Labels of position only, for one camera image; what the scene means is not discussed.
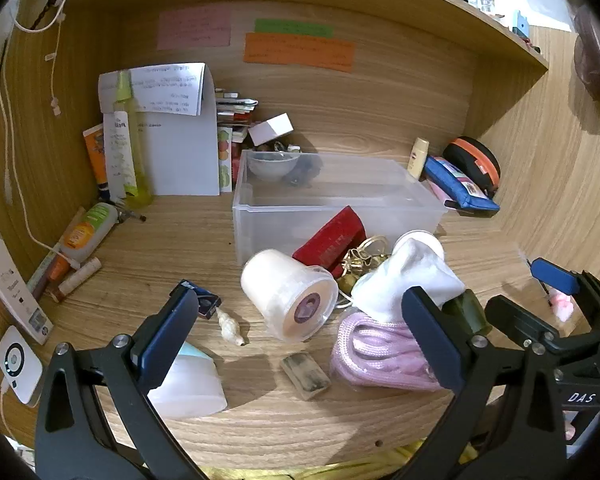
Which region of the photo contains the red fabric pouch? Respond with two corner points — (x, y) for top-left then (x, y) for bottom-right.
(292, 205), (368, 281)

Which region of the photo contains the yellow green spray bottle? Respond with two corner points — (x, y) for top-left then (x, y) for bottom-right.
(112, 70), (155, 209)

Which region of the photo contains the dark green bottle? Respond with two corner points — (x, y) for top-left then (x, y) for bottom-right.
(445, 290), (492, 336)

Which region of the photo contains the stack of books and packets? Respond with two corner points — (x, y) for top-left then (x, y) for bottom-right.
(214, 88), (259, 193)

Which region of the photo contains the white bottle orange green label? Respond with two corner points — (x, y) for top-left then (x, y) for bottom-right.
(60, 202), (119, 264)

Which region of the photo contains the wooden desktop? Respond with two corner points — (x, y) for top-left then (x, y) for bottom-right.
(10, 187), (581, 468)

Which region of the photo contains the blue printed pencil case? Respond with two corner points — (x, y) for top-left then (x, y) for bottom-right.
(423, 155), (501, 218)

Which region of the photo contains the black orange round case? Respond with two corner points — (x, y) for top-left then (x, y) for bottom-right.
(442, 135), (502, 197)

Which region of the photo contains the pink rope in clear bag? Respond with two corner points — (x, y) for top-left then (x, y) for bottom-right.
(329, 309), (456, 394)

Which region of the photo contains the orange sticky note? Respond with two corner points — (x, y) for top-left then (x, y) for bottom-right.
(243, 32), (356, 73)

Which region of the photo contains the cream yellow small bottle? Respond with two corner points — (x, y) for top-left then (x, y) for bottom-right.
(407, 137), (431, 181)

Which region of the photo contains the white drawstring cloth pouch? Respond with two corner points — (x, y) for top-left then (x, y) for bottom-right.
(351, 230), (467, 322)

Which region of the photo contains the white roll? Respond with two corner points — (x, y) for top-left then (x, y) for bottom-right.
(240, 248), (339, 344)

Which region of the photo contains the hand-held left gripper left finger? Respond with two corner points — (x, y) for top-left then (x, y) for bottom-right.
(34, 280), (216, 480)

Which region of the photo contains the small seashell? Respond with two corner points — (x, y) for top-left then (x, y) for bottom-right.
(215, 307), (251, 347)

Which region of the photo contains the white square charger device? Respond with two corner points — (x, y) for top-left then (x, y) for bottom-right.
(0, 325), (44, 406)

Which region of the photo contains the pale pink plastic case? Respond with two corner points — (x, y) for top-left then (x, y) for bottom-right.
(147, 340), (228, 421)

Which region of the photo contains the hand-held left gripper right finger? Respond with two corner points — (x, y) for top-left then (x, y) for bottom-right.
(395, 286), (568, 480)

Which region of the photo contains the worn grey eraser block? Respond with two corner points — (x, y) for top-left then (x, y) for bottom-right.
(280, 352), (334, 402)

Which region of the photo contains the white cable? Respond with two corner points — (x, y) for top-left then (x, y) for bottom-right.
(0, 0), (83, 273)

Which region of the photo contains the orange cream tube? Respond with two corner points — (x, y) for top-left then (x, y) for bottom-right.
(83, 123), (112, 202)

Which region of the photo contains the pink flat case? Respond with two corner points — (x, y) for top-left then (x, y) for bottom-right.
(426, 180), (449, 207)

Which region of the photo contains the small pink white toy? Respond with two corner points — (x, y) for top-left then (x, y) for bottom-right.
(549, 294), (574, 322)

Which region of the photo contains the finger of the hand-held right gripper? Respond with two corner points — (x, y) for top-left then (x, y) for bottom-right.
(529, 257), (581, 296)
(484, 295), (559, 352)

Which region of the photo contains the cream lip balm tube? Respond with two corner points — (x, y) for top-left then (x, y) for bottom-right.
(57, 257), (103, 304)

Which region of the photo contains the white flat box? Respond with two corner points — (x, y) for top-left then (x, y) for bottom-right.
(0, 206), (55, 346)

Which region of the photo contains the small white box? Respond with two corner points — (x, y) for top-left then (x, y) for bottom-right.
(247, 113), (295, 147)

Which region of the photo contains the green sticky note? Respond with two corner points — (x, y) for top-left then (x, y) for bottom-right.
(254, 18), (335, 39)

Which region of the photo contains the gold cord gourd keychain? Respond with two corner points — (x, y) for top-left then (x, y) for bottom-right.
(337, 234), (397, 308)

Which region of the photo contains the clear plastic storage box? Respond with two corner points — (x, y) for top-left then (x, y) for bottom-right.
(232, 149), (449, 267)

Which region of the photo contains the dark flower charm card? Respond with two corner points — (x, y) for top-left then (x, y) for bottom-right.
(179, 280), (223, 320)

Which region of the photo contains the pink sticky note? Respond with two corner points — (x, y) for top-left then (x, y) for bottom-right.
(156, 6), (232, 51)

